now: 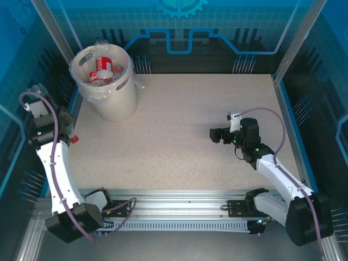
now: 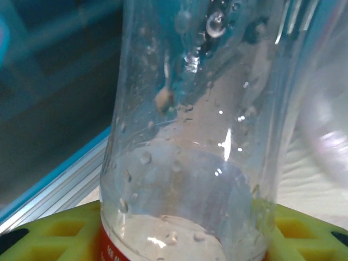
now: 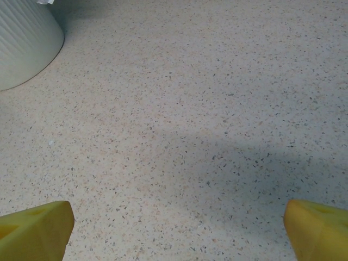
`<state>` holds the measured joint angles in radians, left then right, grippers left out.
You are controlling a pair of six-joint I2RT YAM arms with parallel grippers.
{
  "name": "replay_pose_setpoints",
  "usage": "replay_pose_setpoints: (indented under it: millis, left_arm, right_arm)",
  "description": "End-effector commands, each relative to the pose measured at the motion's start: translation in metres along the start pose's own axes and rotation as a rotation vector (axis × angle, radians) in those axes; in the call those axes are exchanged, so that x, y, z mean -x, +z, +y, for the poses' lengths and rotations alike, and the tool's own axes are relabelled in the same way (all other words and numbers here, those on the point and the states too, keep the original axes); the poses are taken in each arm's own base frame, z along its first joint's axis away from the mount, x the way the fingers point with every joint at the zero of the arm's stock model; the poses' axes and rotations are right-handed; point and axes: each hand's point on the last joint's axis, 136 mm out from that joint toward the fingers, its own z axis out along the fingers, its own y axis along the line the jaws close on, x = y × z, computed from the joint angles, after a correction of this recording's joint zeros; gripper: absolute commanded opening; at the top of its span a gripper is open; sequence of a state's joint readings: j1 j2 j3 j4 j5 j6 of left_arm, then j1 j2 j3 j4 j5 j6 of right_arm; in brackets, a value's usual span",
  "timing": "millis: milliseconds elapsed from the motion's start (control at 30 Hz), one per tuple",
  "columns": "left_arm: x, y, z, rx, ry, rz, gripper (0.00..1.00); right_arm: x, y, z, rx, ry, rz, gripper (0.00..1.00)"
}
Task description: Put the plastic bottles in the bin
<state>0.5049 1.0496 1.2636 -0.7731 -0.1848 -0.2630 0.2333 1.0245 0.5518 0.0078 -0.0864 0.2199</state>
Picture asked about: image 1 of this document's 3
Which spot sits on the large clear cola bottle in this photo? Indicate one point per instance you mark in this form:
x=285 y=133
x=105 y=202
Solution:
x=103 y=65

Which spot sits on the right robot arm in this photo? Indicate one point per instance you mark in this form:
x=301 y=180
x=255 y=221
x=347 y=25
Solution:
x=277 y=174

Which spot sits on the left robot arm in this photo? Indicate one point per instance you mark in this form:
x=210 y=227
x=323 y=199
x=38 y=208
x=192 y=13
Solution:
x=58 y=174

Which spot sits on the clear plastic bin liner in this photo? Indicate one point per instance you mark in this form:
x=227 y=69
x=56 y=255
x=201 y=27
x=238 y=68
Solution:
x=96 y=98

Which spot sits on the cream plastic waste bin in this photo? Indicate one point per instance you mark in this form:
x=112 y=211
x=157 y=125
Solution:
x=119 y=103

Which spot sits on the black mounting plate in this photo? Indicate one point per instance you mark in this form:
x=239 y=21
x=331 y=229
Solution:
x=122 y=203
x=235 y=209

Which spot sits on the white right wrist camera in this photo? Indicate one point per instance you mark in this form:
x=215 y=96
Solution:
x=234 y=123

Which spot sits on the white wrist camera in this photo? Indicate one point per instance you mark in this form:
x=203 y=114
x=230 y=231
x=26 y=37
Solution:
x=38 y=107
x=234 y=123

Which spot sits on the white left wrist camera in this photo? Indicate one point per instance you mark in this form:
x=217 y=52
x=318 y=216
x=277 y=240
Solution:
x=38 y=107

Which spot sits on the aluminium table side rail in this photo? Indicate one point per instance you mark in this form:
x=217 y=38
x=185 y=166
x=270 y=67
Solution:
x=289 y=122

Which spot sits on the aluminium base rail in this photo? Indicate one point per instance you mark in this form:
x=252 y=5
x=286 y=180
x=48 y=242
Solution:
x=176 y=202

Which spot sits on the aluminium frame post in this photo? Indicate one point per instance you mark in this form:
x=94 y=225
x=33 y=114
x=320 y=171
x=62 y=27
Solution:
x=300 y=30
x=57 y=30

